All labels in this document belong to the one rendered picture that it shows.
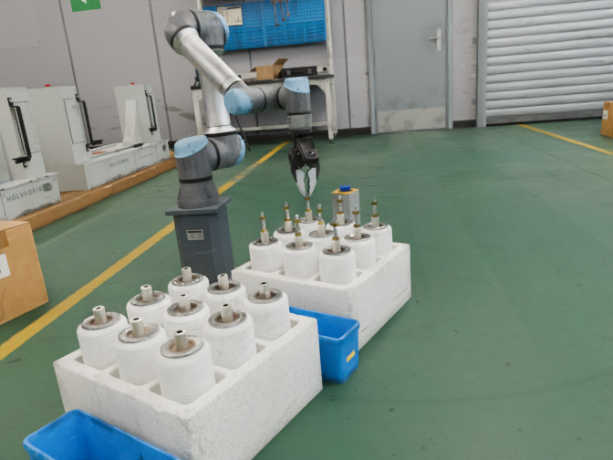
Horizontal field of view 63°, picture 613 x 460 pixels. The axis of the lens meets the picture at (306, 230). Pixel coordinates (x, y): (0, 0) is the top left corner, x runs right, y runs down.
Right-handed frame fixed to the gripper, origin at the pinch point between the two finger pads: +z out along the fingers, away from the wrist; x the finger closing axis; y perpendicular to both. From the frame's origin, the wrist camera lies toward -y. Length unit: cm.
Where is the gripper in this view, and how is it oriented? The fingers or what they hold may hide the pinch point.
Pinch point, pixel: (306, 193)
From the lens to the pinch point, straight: 160.6
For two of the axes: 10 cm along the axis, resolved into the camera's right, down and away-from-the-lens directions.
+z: 0.8, 9.6, 2.8
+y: -2.6, -2.5, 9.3
